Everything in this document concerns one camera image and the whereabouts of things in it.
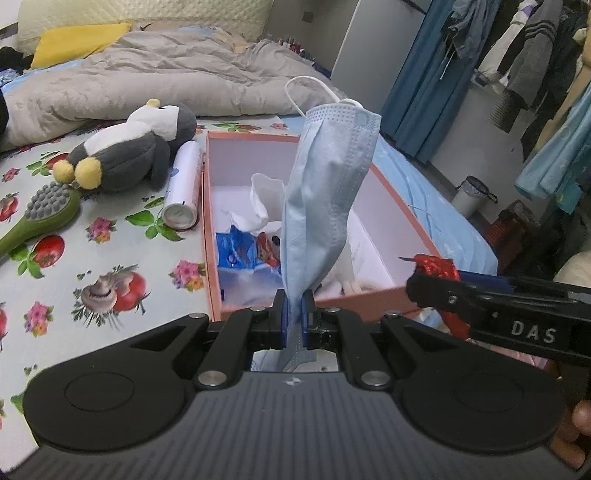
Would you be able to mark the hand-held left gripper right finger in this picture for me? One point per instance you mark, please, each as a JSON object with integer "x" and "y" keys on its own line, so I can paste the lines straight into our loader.
{"x": 308, "y": 318}

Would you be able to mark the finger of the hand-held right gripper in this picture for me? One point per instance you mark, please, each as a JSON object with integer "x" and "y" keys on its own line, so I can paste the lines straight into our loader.
{"x": 489, "y": 281}
{"x": 438, "y": 295}

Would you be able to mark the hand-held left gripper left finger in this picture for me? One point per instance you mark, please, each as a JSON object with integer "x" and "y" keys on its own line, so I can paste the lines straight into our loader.
{"x": 280, "y": 318}

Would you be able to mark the red candy wrapper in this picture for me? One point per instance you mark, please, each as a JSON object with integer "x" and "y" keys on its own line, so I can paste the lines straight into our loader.
{"x": 436, "y": 265}

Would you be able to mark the blue plastic packet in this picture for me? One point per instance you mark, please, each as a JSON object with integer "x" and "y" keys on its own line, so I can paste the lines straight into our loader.
{"x": 235, "y": 251}

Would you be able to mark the white tissue paper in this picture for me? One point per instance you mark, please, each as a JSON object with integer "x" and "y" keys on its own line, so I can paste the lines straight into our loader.
{"x": 265, "y": 194}

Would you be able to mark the blue face mask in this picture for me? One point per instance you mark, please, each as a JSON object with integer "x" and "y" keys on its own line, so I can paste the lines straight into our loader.
{"x": 323, "y": 184}

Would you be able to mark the salmon cardboard box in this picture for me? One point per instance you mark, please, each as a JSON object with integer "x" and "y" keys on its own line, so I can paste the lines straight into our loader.
{"x": 240, "y": 159}

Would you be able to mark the person's right hand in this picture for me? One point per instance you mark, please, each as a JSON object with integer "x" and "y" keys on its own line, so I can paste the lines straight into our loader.
{"x": 582, "y": 417}

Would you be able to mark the dark red stool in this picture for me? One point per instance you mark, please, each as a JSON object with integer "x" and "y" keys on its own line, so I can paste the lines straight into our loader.
{"x": 501, "y": 230}

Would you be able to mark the cream cloth bundle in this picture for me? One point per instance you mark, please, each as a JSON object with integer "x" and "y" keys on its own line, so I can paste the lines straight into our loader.
{"x": 577, "y": 267}

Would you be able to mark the light blue bed sheet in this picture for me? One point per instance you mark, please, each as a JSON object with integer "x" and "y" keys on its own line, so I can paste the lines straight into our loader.
{"x": 438, "y": 212}

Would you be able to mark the white trash bin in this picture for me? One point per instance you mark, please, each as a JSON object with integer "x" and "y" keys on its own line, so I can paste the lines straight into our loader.
{"x": 468, "y": 198}

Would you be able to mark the light blue hanging garment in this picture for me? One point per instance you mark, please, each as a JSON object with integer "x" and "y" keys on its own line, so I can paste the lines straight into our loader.
{"x": 558, "y": 157}

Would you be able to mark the floral printed mat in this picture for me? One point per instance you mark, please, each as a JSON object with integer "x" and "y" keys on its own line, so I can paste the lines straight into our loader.
{"x": 152, "y": 249}

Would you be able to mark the white spray can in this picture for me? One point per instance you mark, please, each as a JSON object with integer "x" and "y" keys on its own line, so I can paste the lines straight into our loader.
{"x": 184, "y": 184}

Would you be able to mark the blue curtain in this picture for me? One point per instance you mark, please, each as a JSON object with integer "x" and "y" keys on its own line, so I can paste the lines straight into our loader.
{"x": 415, "y": 92}

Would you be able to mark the grey penguin plush toy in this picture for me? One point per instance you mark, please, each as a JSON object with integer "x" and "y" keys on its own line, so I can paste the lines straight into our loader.
{"x": 124, "y": 157}

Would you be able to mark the grey striped hanging jacket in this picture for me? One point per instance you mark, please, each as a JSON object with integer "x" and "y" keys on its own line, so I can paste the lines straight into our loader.
{"x": 535, "y": 60}

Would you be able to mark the white hanging garment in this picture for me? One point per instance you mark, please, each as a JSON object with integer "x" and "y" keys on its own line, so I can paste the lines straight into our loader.
{"x": 501, "y": 46}

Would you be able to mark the tall bedside cabinet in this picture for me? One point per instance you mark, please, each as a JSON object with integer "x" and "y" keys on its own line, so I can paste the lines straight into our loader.
{"x": 360, "y": 46}

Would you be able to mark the grey duvet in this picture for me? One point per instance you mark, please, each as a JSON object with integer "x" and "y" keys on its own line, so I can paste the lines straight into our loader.
{"x": 161, "y": 78}

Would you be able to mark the cluster of small bottles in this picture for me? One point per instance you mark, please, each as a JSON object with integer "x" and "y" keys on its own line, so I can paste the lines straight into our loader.
{"x": 295, "y": 46}

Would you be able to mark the cream quilted headboard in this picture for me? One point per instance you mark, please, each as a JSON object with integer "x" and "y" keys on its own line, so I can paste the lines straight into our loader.
{"x": 184, "y": 14}

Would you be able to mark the yellow pillow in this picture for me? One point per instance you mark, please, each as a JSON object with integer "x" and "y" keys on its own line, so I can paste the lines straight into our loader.
{"x": 78, "y": 44}

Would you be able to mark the black garment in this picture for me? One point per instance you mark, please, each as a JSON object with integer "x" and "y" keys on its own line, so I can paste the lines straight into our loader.
{"x": 11, "y": 57}

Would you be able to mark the dark wall switch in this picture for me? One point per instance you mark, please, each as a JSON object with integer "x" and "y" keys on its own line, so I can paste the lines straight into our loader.
{"x": 308, "y": 16}

